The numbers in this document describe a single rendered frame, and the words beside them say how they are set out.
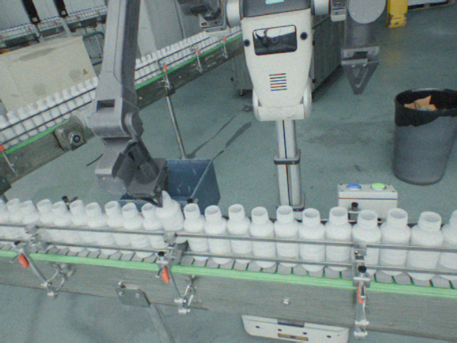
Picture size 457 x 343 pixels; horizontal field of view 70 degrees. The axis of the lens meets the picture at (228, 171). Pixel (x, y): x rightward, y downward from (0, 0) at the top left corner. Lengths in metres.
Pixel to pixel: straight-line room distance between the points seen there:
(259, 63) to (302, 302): 0.78
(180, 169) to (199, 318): 0.92
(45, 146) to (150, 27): 4.68
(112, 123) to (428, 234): 0.66
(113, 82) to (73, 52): 4.42
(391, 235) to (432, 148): 1.98
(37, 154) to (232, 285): 1.64
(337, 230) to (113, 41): 0.61
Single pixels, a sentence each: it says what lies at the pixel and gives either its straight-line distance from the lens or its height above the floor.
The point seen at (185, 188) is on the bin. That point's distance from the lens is 1.61.
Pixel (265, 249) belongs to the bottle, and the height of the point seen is 1.07.
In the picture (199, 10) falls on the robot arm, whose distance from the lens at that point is 1.15.
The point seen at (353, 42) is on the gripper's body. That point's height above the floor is 1.49.
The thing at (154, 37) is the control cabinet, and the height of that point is 0.77.
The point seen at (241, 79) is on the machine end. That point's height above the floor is 0.27.
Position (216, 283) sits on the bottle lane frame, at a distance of 0.93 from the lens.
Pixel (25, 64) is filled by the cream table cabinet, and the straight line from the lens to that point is 4.76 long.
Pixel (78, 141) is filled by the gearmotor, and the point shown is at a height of 0.89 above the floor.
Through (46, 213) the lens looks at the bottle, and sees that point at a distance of 1.11.
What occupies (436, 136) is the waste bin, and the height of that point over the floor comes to 0.44.
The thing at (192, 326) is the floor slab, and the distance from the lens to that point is 2.04.
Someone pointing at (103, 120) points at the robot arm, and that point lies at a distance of 0.65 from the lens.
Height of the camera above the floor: 1.66
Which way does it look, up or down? 32 degrees down
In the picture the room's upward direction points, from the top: 11 degrees counter-clockwise
